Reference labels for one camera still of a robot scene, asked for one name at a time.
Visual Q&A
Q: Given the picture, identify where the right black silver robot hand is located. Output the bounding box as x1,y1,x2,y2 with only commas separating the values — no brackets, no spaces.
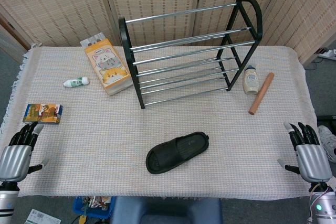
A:
277,121,333,183

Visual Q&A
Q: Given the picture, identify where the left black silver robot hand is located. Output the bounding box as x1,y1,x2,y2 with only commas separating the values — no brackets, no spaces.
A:
0,121,50,183

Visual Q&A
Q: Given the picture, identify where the black slipper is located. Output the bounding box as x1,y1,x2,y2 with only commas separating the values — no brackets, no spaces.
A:
145,131,211,175

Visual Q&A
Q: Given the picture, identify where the black metal shoe rack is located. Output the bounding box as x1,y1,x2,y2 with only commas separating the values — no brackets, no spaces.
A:
118,0,264,110

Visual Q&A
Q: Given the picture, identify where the white sneaker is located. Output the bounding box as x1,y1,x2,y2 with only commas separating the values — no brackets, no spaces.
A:
317,125,336,162

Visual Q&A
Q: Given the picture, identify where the black flat device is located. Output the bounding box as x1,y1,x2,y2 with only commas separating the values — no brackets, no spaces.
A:
318,114,336,123

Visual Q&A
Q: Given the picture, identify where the small colourful picture box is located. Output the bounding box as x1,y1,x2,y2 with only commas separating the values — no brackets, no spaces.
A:
22,103,64,125

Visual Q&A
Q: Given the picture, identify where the white labelled paper package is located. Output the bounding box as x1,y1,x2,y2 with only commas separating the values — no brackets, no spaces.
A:
26,208,61,224

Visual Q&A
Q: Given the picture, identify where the blue plastic bin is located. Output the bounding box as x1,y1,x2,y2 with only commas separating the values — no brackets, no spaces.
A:
72,196,116,220

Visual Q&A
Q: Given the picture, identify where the wooden rolling pin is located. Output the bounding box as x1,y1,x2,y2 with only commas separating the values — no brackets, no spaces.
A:
248,72,275,116

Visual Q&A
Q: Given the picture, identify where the checked woven tablecloth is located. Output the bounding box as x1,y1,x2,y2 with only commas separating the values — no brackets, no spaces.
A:
0,42,330,200

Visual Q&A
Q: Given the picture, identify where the white green tube bottle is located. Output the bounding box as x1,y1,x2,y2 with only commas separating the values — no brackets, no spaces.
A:
62,76,89,88

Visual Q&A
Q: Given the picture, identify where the beige squeeze sauce bottle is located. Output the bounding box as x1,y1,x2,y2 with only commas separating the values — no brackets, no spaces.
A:
243,65,260,95

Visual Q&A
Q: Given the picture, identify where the white power strip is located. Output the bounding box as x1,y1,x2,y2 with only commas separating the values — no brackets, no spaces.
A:
316,48,336,61

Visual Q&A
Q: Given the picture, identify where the orange cat print box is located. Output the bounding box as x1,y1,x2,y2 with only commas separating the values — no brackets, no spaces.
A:
80,32,134,97

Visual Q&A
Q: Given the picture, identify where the blue padded chair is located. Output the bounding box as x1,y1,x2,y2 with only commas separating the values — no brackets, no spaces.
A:
111,197,223,224

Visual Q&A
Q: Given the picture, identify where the bamboo folding screen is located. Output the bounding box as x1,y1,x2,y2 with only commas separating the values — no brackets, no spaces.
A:
0,0,336,66

